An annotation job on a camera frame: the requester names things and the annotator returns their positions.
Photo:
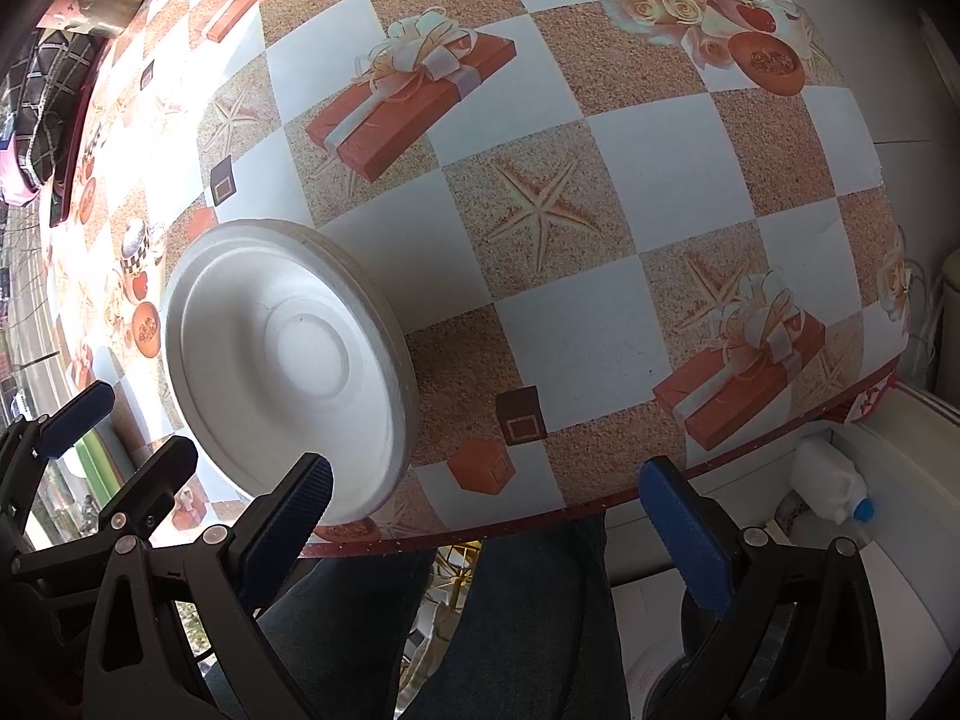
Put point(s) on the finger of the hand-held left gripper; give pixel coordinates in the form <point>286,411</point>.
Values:
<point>75,412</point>
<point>154,476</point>

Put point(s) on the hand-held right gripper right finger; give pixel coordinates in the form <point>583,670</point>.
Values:
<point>682,532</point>

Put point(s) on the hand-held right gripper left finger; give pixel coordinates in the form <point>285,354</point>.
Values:
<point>292,517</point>

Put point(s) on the white jug with blue cap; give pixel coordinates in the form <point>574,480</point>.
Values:
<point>825,480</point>

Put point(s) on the person's right leg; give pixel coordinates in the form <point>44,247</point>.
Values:
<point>532,615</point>

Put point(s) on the white appliance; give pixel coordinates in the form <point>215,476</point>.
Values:
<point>915,502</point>

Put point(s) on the pink cloth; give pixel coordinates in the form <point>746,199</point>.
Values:
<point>15,184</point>

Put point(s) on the dark red tray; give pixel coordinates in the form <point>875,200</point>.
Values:
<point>75,150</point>

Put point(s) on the printed checkered tablecloth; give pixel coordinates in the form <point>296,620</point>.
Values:
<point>570,240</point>

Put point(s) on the black plaid bag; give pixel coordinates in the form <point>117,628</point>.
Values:
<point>49,97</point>

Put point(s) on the printed box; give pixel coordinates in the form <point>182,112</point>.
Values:
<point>94,7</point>

